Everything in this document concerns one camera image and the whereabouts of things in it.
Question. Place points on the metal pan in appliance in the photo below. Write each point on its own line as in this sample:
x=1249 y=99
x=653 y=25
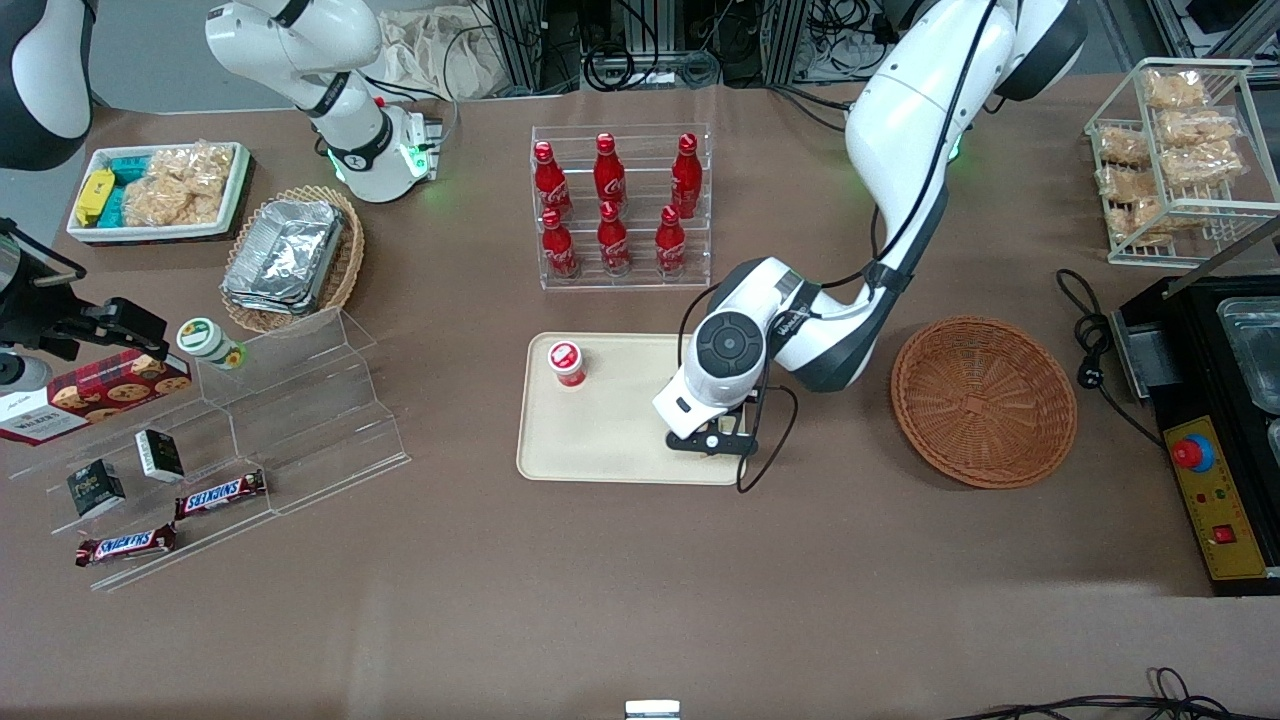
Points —
x=1255 y=355

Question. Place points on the clear bag of crackers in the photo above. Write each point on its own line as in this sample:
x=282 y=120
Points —
x=1200 y=165
x=1124 y=184
x=1198 y=128
x=1175 y=90
x=1140 y=220
x=1122 y=146

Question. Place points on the yellow snack packet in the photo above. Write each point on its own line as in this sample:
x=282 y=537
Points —
x=94 y=197

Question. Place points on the large bag of crackers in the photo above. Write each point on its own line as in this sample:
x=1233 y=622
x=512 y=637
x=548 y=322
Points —
x=180 y=187

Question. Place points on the white rectangular snack tray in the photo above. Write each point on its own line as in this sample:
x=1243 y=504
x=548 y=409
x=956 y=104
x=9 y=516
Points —
x=85 y=232

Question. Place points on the round brown wicker basket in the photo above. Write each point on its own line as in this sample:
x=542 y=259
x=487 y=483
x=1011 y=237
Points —
x=985 y=400

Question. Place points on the red cookie box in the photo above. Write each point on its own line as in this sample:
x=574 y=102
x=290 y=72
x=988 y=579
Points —
x=95 y=392

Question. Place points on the clear acrylic bottle rack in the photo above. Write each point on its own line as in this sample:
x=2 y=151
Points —
x=640 y=270

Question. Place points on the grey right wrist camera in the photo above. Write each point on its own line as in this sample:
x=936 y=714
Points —
x=22 y=374

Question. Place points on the stacked foil containers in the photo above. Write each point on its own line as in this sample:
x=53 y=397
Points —
x=285 y=255

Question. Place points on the black table appliance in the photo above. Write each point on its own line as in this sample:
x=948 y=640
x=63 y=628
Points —
x=1195 y=340

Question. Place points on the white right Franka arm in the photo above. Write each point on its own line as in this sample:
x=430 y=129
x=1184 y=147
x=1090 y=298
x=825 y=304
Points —
x=345 y=120

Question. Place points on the Snickers chocolate bar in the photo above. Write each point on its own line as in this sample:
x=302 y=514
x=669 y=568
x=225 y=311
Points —
x=220 y=495
x=125 y=545

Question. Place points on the small black box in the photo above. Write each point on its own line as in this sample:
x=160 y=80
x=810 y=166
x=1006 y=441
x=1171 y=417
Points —
x=160 y=455
x=96 y=488

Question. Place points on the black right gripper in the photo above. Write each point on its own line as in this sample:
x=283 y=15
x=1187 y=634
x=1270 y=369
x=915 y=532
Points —
x=38 y=303

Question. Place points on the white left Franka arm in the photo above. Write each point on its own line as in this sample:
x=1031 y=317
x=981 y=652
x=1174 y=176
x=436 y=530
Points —
x=900 y=110

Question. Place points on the green lid jar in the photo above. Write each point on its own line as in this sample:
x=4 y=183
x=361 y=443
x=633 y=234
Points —
x=208 y=342

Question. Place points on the clear acrylic step shelf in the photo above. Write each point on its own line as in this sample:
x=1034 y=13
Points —
x=310 y=420

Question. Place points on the small white edge object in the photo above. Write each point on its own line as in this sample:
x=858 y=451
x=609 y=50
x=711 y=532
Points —
x=652 y=710

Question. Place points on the red cola bottle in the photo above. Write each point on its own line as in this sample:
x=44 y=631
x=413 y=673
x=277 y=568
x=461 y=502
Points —
x=686 y=178
x=670 y=245
x=609 y=175
x=559 y=248
x=613 y=242
x=549 y=185

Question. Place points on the beige plastic tray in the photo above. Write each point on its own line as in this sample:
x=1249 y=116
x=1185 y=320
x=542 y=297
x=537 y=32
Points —
x=610 y=430

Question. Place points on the oval light wicker basket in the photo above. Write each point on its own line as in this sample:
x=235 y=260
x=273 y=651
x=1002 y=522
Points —
x=345 y=270

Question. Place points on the teal snack packet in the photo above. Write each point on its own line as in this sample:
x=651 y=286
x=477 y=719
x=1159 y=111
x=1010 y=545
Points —
x=118 y=205

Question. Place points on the beige cloth bag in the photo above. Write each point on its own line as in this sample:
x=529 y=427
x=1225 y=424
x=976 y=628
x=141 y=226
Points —
x=430 y=55

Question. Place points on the yellow emergency stop box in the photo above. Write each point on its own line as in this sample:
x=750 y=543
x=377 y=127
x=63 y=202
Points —
x=1220 y=500

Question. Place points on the red lid small cup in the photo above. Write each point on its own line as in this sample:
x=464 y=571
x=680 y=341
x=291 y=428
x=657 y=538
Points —
x=567 y=364

